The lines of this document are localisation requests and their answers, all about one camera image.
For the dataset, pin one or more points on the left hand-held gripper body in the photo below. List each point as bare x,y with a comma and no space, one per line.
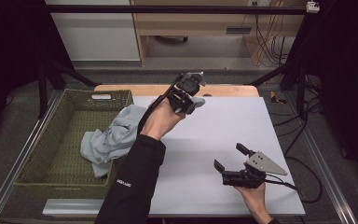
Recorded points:
183,93

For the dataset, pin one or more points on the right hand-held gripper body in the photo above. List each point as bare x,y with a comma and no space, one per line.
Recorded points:
262,163

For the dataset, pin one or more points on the light blue cloth garment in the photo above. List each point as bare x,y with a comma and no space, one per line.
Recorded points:
112,140

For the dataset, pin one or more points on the green woven basket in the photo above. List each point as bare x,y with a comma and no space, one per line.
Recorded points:
62,149

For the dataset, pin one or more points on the person's left hand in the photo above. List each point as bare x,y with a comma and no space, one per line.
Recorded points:
160,119

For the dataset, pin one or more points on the person's right hand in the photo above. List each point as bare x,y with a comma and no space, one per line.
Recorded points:
256,199

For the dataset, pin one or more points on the white table sheet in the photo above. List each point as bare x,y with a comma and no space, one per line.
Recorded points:
214,140

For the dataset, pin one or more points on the wooden table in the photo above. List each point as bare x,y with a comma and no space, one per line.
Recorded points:
230,90

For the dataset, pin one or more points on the yellow black tape piece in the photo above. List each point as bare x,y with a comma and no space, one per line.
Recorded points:
276,98

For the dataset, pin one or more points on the wooden desk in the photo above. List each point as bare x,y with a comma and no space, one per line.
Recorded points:
199,23

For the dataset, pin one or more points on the black metal stand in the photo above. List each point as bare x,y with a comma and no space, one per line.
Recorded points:
48,81
292,77

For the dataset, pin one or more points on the white cabinet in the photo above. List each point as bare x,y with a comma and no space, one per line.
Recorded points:
96,34

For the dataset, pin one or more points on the black curtain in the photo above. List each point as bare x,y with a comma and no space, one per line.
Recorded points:
345,77
9,46

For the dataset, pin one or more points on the white plug adapter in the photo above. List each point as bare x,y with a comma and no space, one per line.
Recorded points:
312,6

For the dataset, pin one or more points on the aluminium frame rail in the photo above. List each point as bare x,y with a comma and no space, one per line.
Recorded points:
15,161
326,174

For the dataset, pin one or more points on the black horizontal frame bar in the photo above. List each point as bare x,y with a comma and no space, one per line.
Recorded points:
167,9

